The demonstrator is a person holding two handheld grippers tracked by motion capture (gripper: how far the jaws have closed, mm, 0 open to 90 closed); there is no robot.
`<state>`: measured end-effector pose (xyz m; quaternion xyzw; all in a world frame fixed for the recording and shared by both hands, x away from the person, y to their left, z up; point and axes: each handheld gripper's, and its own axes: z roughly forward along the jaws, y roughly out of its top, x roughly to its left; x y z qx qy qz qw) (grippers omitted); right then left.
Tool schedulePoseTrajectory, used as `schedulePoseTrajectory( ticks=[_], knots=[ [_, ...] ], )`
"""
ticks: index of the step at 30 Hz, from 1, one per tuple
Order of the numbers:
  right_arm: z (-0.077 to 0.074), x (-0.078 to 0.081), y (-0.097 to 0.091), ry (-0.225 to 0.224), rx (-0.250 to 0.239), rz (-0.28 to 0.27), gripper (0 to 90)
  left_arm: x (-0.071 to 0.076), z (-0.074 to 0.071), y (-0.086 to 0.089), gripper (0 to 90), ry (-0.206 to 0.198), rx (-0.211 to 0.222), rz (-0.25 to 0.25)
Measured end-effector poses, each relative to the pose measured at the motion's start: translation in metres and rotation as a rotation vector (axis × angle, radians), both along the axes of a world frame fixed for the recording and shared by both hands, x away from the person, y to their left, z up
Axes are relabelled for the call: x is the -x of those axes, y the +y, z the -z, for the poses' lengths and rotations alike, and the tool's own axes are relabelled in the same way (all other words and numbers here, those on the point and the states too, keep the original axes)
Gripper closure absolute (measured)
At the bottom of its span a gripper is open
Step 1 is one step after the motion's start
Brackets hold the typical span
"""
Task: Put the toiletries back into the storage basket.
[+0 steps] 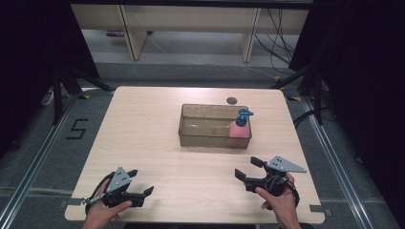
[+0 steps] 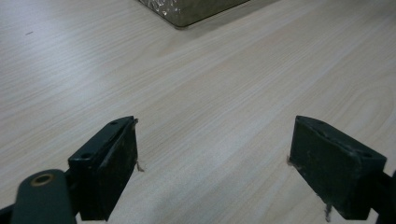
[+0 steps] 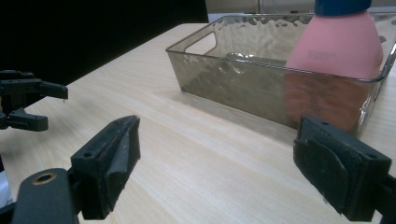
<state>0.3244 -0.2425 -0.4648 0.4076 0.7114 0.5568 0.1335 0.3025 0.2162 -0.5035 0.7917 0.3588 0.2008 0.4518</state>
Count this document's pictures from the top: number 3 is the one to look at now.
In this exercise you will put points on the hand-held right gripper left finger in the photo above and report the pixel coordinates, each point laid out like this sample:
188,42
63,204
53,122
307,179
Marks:
107,161

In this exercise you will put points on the pink bottle with blue pump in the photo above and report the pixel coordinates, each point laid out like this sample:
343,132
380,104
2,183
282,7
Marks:
336,62

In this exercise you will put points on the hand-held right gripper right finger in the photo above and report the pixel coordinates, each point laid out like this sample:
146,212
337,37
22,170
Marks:
339,168

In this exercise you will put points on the clear brown plastic bin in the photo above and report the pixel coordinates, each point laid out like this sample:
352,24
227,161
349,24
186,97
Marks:
249,77

